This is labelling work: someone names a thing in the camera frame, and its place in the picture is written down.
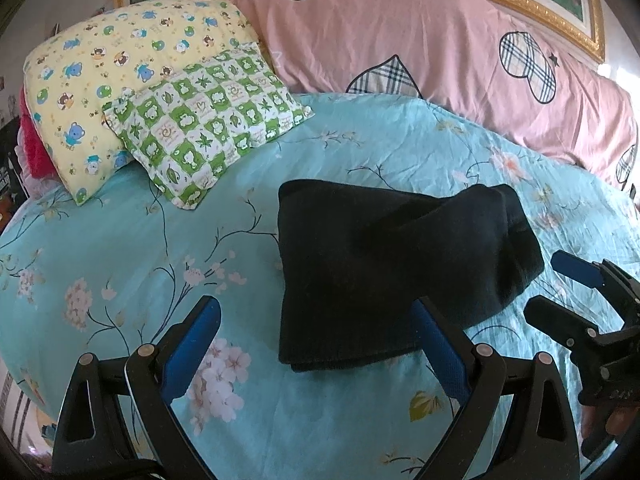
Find teal floral bed sheet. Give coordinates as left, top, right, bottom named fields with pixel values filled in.
left=0, top=92, right=640, bottom=480

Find pink heart print long pillow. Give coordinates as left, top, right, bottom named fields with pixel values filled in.
left=220, top=0, right=640, bottom=193

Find person's right hand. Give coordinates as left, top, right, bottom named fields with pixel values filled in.
left=581, top=402, right=635, bottom=453

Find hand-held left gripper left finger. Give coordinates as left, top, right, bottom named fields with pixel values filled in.
left=51, top=295, right=223, bottom=480

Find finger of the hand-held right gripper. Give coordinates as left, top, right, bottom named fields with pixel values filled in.
left=523, top=295, right=603, bottom=361
left=551, top=250, right=640, bottom=313

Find yellow animal print pillow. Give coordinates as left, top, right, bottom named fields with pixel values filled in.
left=22, top=0, right=261, bottom=206

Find black pants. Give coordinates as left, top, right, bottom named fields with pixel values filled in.
left=277, top=179, right=546, bottom=374

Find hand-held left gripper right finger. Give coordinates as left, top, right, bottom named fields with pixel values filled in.
left=410, top=296, right=583, bottom=480

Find red cloth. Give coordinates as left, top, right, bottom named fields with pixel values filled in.
left=16, top=85, right=63, bottom=195

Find green checked pillow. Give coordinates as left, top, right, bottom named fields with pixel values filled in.
left=102, top=42, right=317, bottom=211

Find gold framed floral headboard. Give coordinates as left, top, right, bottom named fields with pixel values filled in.
left=112, top=0, right=608, bottom=65

